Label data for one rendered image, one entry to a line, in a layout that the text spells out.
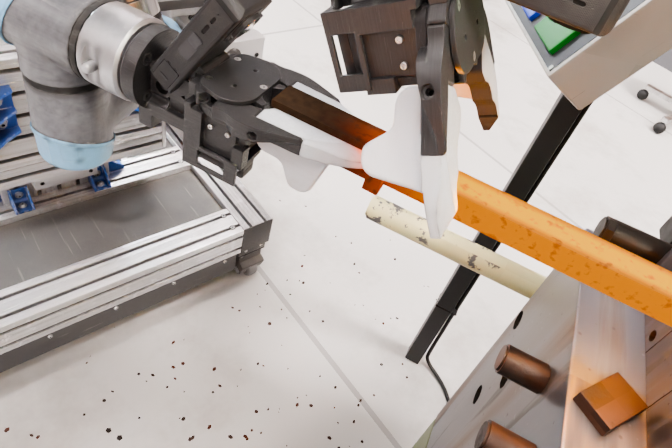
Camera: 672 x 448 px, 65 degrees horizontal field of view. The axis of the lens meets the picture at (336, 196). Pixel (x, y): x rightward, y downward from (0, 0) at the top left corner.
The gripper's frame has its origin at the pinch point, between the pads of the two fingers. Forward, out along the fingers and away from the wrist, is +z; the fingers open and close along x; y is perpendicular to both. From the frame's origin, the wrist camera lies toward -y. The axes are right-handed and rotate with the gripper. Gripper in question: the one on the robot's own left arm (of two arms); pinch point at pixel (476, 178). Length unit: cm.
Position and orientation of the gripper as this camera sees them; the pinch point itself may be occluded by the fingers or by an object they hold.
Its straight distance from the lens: 39.2
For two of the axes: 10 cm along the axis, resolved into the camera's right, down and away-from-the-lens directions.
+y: -8.8, -0.3, 4.8
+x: -4.2, 5.5, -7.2
